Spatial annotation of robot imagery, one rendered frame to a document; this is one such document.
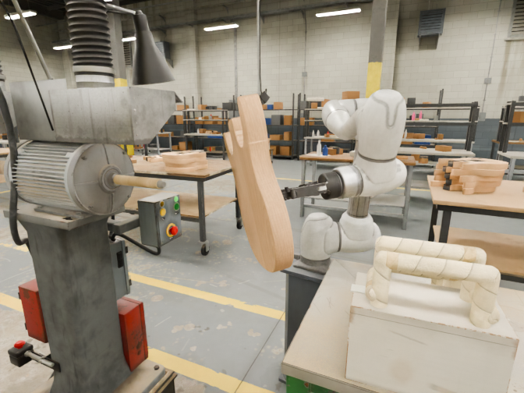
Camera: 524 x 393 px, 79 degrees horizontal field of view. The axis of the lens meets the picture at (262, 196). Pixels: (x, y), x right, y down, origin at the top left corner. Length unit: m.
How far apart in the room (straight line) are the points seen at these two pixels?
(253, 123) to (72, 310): 1.04
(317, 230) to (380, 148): 0.79
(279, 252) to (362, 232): 0.97
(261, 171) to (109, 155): 0.65
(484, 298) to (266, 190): 0.43
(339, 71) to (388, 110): 11.23
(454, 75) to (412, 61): 1.33
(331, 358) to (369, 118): 0.58
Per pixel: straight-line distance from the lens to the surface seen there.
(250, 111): 0.68
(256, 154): 0.69
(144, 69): 1.09
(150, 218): 1.39
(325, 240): 1.60
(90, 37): 1.04
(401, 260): 0.63
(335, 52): 12.19
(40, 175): 1.26
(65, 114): 1.05
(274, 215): 0.66
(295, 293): 1.70
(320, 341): 0.85
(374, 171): 0.90
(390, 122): 0.85
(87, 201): 1.16
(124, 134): 0.89
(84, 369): 1.58
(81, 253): 1.38
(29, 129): 1.36
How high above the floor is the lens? 1.46
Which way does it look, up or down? 14 degrees down
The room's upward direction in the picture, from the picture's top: straight up
